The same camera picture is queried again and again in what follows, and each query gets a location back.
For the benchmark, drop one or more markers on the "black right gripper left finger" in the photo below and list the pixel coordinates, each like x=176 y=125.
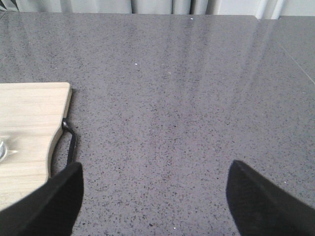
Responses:
x=50 y=210

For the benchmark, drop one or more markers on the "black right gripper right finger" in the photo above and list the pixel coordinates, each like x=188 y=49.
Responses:
x=260 y=208

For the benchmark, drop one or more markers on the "clear glass beaker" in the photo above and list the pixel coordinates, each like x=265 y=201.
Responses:
x=6 y=148

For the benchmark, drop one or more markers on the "wooden cutting board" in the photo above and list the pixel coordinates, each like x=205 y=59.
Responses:
x=31 y=113

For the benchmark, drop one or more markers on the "grey curtain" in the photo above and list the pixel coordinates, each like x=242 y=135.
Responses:
x=261 y=9

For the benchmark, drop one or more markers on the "black board handle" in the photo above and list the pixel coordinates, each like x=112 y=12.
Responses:
x=66 y=127

